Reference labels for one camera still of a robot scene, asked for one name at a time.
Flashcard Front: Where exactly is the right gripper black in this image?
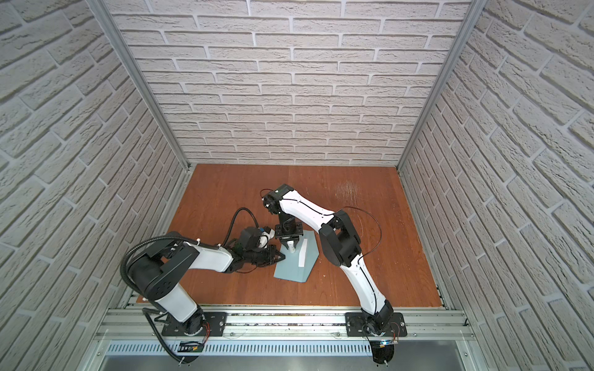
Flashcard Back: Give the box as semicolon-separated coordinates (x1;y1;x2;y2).
277;215;305;248

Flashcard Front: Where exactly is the pink white letter card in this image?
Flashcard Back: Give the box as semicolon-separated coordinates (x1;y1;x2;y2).
298;238;308;267

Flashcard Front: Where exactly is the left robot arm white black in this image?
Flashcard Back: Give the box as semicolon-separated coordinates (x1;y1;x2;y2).
119;227;286;335

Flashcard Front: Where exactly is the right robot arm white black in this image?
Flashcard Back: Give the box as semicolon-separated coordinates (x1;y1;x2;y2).
262;184;393;336

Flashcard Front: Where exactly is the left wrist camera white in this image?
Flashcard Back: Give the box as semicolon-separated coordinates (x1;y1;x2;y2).
258;227;275;248

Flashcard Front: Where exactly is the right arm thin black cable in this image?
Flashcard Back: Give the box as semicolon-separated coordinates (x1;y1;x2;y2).
259;187;384;261

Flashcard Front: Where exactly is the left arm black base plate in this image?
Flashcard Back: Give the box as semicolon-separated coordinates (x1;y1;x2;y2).
161;312;227;337

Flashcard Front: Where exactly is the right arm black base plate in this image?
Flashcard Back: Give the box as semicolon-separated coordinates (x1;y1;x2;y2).
345;312;408;338

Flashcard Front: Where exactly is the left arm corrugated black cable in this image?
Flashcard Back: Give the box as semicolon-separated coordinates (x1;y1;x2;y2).
119;206;260;363

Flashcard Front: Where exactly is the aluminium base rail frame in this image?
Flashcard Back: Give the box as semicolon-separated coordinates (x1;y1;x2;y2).
80;300;487;370

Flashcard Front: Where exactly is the right aluminium corner post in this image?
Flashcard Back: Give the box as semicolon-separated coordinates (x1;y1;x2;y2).
396;0;488;172

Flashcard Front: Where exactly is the aluminium corner post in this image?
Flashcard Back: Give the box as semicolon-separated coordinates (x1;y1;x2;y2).
88;0;191;171
396;0;488;172

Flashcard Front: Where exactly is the left aluminium corner post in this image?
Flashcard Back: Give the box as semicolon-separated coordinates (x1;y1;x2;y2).
88;0;191;171

